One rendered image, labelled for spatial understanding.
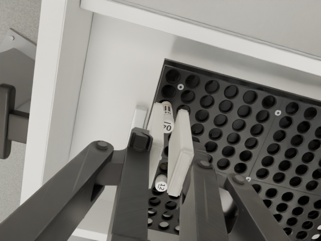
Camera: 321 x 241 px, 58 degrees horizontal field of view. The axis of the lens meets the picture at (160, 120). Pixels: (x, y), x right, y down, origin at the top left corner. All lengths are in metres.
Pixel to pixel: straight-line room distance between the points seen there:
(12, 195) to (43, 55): 1.39
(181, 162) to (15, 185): 1.42
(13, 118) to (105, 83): 0.10
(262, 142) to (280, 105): 0.04
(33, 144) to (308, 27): 0.35
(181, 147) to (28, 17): 1.13
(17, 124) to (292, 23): 0.34
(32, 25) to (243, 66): 1.02
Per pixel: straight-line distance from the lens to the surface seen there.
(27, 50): 1.26
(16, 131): 0.29
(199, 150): 0.18
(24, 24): 1.27
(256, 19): 0.41
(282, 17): 0.42
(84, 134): 0.36
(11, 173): 1.53
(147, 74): 0.32
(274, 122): 0.29
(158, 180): 0.29
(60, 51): 0.24
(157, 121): 0.18
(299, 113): 0.29
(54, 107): 0.26
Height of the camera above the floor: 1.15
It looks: 68 degrees down
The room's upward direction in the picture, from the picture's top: 179 degrees counter-clockwise
